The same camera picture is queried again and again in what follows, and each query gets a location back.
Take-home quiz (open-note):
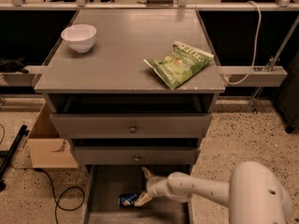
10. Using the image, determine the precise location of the blue pepsi can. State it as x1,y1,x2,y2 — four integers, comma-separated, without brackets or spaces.
119,193,140,207

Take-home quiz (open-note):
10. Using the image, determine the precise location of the dark cabinet at right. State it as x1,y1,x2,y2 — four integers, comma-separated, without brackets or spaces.
277,51,299,133

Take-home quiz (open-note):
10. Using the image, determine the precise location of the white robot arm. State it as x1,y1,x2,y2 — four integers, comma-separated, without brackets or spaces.
135,161,292,224

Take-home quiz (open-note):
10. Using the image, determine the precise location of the grey bottom drawer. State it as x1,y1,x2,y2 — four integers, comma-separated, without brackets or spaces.
80,165,192,224

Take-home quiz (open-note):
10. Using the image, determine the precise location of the grey drawer cabinet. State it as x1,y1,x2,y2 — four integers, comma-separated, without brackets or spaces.
33,8,226,224

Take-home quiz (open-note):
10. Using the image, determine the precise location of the grey drawer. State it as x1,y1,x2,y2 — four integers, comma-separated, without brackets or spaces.
80,165,192,224
73,138,200,165
49,93,214,139

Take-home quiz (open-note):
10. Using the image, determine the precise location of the grey middle drawer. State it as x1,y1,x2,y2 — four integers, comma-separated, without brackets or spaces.
73,138,200,165

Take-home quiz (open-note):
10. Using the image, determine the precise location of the black stand leg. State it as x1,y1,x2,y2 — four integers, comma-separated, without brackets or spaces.
0,125,27,191

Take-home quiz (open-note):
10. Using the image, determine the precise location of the white bowl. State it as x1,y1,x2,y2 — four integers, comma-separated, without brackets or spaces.
61,24,97,53

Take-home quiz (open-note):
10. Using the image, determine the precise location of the black floor cable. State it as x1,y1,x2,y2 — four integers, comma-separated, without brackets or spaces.
34,167,86,224

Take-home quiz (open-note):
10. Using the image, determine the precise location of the black object on rail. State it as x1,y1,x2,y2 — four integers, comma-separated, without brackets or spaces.
0,58,29,74

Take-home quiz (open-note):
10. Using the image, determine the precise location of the cardboard box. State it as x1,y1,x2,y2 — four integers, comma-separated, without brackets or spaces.
27,105,78,169

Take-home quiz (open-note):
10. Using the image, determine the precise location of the grey top drawer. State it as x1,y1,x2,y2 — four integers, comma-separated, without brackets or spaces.
49,93,214,139

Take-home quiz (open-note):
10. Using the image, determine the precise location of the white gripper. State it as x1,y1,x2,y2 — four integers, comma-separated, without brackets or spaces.
135,166,170,207

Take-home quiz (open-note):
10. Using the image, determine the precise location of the green chip bag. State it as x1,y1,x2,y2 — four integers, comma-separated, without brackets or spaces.
144,41,214,90

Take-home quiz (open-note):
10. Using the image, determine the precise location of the white hanging cable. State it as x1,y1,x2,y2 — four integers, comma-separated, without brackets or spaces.
222,0,263,86

